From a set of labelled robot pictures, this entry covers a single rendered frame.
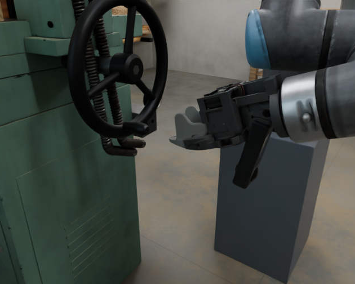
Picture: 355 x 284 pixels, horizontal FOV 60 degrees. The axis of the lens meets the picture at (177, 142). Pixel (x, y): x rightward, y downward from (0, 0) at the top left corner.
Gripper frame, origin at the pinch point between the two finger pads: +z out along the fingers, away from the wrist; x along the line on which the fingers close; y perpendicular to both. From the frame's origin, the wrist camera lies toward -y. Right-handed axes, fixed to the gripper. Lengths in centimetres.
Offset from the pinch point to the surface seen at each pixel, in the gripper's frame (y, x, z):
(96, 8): 25.4, 1.5, 6.1
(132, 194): -24, -25, 45
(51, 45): 23.2, 3.7, 18.0
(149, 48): 47, -340, 261
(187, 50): 26, -344, 200
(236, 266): -67, -44, 26
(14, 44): 26.0, 5.8, 25.8
